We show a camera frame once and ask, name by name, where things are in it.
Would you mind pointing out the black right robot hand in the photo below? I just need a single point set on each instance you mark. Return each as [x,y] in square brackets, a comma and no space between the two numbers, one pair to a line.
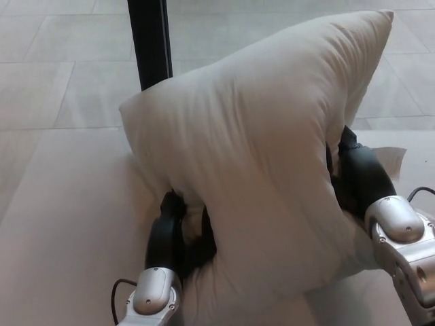
[367,176]

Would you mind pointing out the white square pillow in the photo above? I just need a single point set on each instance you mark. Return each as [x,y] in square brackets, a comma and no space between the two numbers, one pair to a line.
[244,153]

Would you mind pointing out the black metal post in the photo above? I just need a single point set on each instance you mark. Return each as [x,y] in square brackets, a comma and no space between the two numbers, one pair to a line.
[149,40]

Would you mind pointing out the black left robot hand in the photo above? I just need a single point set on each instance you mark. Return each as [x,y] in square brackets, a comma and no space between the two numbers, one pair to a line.
[163,237]

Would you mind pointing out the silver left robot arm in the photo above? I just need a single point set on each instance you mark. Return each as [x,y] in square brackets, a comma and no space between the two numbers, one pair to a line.
[153,299]

